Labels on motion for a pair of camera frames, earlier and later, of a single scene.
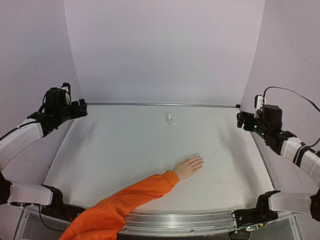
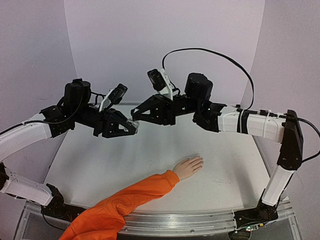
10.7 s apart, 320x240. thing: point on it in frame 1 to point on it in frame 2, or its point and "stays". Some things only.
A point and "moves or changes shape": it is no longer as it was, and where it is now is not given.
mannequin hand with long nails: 187,167 stays
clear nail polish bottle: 169,121 moves or changes shape
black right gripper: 242,120 to 167,110
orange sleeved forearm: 105,220 stays
